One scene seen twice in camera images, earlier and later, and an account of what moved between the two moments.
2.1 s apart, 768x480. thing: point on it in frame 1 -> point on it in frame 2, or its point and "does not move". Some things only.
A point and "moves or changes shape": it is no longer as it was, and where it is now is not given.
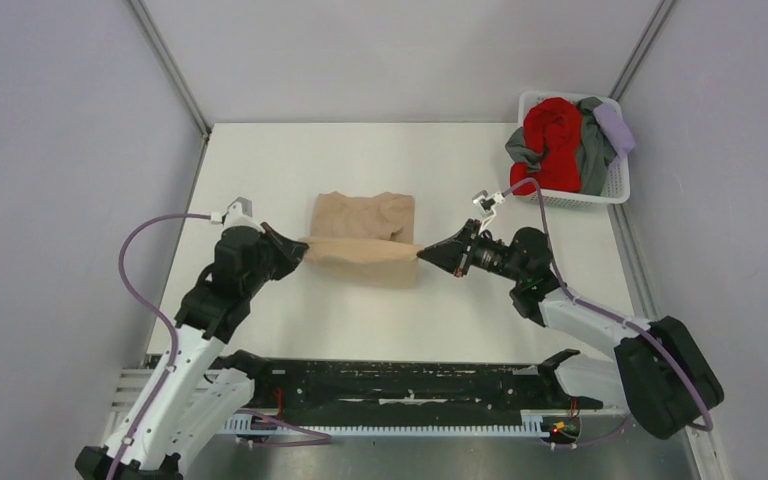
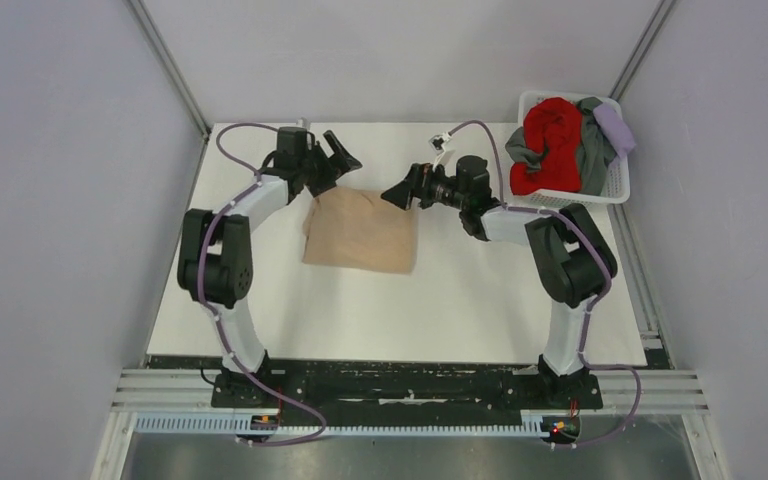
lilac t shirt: x=617 y=129 does not move
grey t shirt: x=596 y=148 does not move
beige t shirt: x=362 y=242 moves or changes shape
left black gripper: x=289 y=251 -> x=335 y=167
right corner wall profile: x=642 y=48 does not move
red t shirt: x=551 y=126 does not move
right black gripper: x=452 y=255 -> x=418 y=185
